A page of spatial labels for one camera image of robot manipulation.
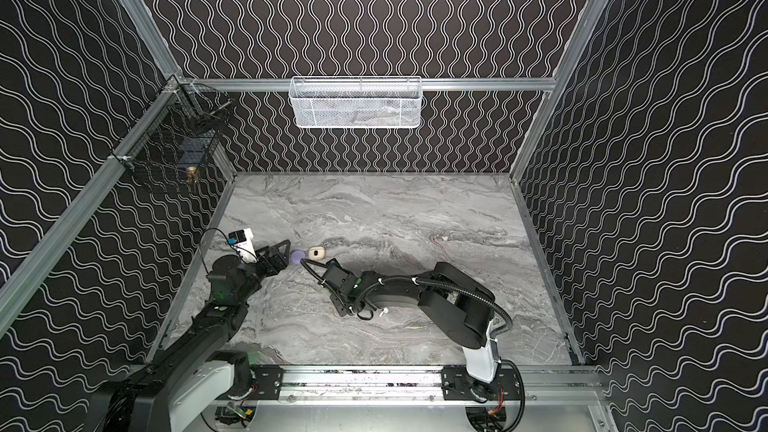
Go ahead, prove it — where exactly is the purple round charging case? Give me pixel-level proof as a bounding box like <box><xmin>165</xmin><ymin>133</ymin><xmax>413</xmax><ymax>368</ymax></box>
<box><xmin>290</xmin><ymin>250</ymin><xmax>306</xmax><ymax>265</ymax></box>

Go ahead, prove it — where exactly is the black wire basket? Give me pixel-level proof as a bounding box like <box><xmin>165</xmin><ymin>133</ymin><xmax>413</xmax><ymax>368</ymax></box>
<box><xmin>117</xmin><ymin>84</ymin><xmax>233</xmax><ymax>196</ymax></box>

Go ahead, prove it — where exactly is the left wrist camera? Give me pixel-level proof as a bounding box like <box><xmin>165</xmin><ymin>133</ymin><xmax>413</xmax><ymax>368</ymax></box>
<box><xmin>227</xmin><ymin>228</ymin><xmax>257</xmax><ymax>263</ymax></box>

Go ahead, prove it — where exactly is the white wire mesh basket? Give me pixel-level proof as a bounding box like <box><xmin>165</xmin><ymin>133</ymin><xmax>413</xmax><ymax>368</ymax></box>
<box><xmin>288</xmin><ymin>76</ymin><xmax>424</xmax><ymax>129</ymax></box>

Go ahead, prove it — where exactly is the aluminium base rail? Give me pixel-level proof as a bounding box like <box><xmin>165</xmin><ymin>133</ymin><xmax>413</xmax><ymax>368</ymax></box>
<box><xmin>234</xmin><ymin>365</ymin><xmax>603</xmax><ymax>407</ymax></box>

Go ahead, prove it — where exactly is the brass knob in basket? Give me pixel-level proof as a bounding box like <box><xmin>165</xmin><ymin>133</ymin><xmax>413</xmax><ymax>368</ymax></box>
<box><xmin>185</xmin><ymin>166</ymin><xmax>199</xmax><ymax>186</ymax></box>

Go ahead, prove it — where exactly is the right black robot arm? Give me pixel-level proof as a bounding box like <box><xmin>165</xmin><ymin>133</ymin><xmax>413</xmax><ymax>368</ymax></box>
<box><xmin>303</xmin><ymin>259</ymin><xmax>513</xmax><ymax>403</ymax></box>

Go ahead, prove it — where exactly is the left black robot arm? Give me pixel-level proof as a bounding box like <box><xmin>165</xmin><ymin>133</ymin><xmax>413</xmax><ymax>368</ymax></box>
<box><xmin>83</xmin><ymin>240</ymin><xmax>291</xmax><ymax>431</ymax></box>

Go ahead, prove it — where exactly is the beige earbud charging case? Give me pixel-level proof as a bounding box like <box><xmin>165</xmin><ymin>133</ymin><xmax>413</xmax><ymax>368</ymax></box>
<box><xmin>307</xmin><ymin>246</ymin><xmax>326</xmax><ymax>261</ymax></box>

